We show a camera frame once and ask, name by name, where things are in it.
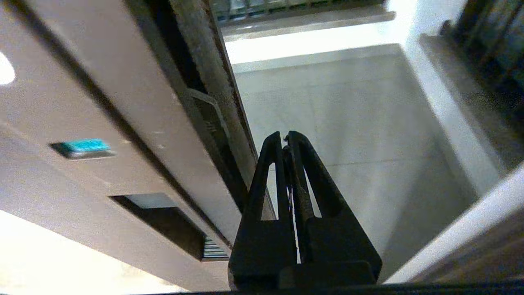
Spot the stone balcony ledge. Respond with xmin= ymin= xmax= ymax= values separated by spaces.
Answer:
xmin=221 ymin=10 xmax=396 ymax=42

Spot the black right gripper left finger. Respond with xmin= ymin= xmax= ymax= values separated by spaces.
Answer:
xmin=228 ymin=131 xmax=298 ymax=290

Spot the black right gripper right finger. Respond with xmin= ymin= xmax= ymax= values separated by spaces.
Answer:
xmin=286 ymin=130 xmax=383 ymax=286

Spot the stone window sill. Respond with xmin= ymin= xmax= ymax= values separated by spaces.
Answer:
xmin=420 ymin=33 xmax=524 ymax=168

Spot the brown framed sliding glass door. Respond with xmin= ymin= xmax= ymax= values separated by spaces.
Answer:
xmin=0 ymin=0 xmax=276 ymax=292

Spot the black metal balcony railing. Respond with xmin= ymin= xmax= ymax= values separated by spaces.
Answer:
xmin=213 ymin=0 xmax=387 ymax=22

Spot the black metal window grille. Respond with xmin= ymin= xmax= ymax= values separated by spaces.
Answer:
xmin=440 ymin=0 xmax=524 ymax=97

